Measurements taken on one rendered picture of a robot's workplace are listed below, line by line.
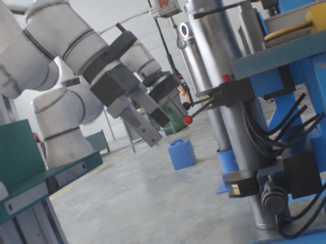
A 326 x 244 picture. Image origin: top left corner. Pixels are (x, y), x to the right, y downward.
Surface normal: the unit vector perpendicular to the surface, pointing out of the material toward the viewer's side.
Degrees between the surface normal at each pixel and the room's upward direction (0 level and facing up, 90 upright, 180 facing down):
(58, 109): 90
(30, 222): 90
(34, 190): 90
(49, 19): 90
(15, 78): 126
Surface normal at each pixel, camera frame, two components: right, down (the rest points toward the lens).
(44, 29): 0.04, 0.07
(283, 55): -0.35, 0.18
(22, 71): 0.50, 0.53
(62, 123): 0.43, -0.08
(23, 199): 0.88, -0.28
